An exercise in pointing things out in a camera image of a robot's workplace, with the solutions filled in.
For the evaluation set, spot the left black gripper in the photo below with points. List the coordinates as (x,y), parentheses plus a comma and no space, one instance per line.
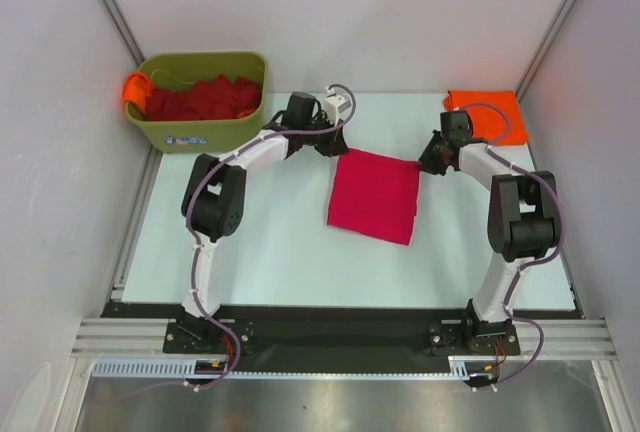
(334,145)

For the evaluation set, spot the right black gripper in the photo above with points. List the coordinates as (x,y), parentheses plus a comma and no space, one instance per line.
(426,162)

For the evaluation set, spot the pink t shirt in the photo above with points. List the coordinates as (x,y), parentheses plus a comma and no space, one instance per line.
(375,196)

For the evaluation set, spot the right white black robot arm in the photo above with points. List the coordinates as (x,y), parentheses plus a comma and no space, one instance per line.
(524,219)

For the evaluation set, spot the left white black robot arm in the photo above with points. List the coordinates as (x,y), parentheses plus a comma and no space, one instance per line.
(214,199)

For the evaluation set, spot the folded orange t shirt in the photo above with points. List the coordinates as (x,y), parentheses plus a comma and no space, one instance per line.
(495,115)

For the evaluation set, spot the olive green plastic bin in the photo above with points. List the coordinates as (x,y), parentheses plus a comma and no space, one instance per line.
(179,72)

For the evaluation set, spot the dark red t shirt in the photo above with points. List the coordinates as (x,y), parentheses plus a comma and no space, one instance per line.
(218,99)

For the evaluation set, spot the orange cloth on bin rim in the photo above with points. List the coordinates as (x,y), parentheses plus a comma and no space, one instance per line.
(137,88)

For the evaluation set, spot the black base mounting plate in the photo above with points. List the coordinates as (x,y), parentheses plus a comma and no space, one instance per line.
(328,340)

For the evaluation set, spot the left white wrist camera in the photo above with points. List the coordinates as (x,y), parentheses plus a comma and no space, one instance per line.
(334,105)

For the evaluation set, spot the aluminium frame rail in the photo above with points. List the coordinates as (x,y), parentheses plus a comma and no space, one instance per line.
(115,337)

